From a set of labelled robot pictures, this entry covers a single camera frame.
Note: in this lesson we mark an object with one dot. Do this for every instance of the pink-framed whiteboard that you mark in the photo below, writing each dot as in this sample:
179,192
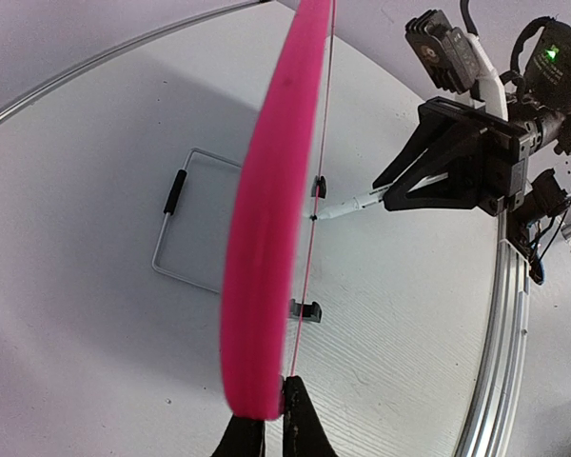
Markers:
268,211

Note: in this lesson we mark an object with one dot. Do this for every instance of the green whiteboard marker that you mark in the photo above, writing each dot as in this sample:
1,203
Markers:
369,199

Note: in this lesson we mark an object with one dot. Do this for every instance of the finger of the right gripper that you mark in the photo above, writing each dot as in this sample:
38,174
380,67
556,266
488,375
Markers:
457,153

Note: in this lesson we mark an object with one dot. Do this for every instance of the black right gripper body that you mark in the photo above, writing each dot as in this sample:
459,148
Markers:
538,96

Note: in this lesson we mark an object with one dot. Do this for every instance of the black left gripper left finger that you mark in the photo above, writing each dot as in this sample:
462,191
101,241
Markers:
242,438

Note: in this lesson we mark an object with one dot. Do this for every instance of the right whiteboard stand foot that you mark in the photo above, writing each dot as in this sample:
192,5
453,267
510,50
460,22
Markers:
319,187

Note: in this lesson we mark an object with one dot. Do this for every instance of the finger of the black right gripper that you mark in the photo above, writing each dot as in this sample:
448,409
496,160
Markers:
430,129

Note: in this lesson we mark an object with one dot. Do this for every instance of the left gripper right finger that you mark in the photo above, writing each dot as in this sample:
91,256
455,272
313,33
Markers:
303,433

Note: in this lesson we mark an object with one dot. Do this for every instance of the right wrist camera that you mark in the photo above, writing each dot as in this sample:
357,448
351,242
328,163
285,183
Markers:
456,62

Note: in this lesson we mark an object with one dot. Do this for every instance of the aluminium front rail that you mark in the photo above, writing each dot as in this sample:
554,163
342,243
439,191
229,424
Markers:
491,415

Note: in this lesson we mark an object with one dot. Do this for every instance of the whiteboard stand foot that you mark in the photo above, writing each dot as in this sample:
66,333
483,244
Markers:
309,312
319,187

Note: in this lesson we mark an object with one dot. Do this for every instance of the wire whiteboard back stand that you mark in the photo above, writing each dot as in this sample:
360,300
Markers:
191,244

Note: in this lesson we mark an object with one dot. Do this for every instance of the left whiteboard stand foot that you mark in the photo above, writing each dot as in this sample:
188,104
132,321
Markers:
309,312

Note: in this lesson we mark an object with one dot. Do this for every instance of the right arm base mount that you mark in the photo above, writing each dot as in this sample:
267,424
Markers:
540,208

